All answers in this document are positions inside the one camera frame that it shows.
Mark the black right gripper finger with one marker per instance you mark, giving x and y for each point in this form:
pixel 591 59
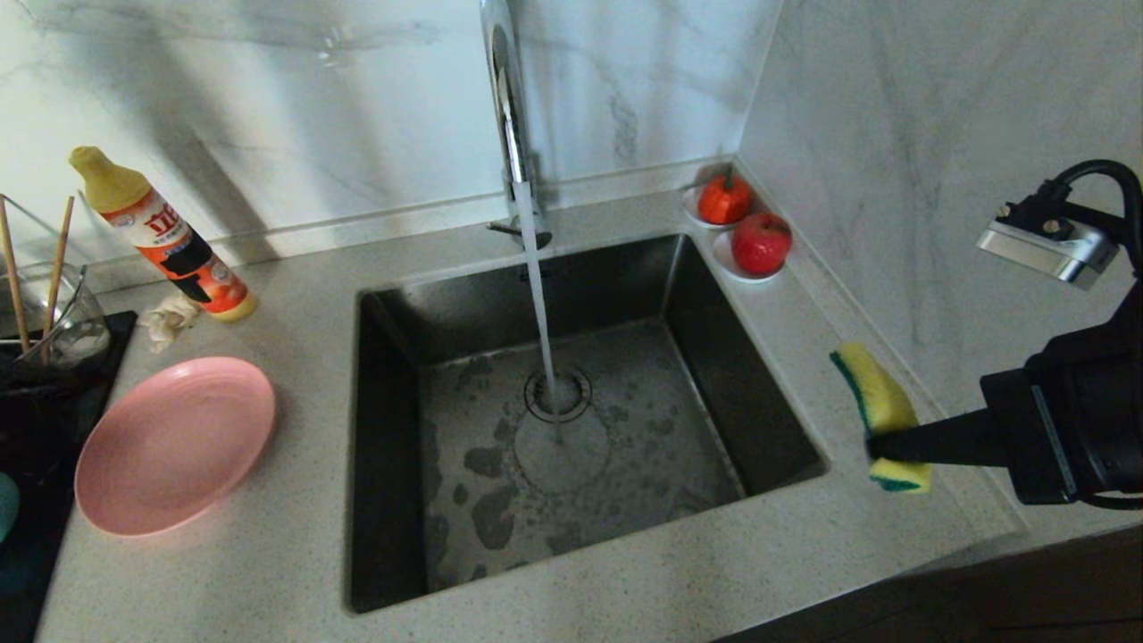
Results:
pixel 946 442

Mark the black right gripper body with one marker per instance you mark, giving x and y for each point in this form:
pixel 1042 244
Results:
pixel 1072 420

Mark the yellow sponge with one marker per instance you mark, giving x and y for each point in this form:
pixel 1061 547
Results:
pixel 880 397

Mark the chrome kitchen faucet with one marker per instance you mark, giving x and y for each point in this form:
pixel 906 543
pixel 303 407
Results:
pixel 513 107

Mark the pink plate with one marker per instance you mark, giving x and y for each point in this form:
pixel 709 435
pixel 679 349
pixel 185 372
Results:
pixel 174 446

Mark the yellow-capped orange dish soap bottle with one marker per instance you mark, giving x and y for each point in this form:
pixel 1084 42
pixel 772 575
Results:
pixel 174 254

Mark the brown wooden chopstick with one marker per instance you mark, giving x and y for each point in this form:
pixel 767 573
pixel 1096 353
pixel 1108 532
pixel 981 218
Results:
pixel 56 268

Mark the teal bowl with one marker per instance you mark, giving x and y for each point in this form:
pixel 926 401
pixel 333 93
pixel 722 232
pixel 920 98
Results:
pixel 6 505

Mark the stainless steel sink basin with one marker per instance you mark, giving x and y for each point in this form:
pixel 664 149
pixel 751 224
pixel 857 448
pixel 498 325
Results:
pixel 625 482

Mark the red apple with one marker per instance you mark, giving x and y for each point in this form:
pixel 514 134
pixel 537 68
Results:
pixel 761 243

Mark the small white dish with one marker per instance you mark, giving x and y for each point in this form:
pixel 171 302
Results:
pixel 724 263
pixel 688 211

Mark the orange-red tomato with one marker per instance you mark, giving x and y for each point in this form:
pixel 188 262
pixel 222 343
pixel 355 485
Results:
pixel 725 198

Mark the round metal drain strainer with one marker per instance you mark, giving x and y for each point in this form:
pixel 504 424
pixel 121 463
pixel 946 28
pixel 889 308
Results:
pixel 576 393

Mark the running water stream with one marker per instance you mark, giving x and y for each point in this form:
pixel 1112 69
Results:
pixel 538 304

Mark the crumpled white tissue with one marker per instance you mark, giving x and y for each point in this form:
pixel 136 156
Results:
pixel 170 323

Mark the clear glass pot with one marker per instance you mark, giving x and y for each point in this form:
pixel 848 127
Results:
pixel 85 335

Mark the black cooktop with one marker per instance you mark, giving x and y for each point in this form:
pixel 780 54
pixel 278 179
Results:
pixel 45 554

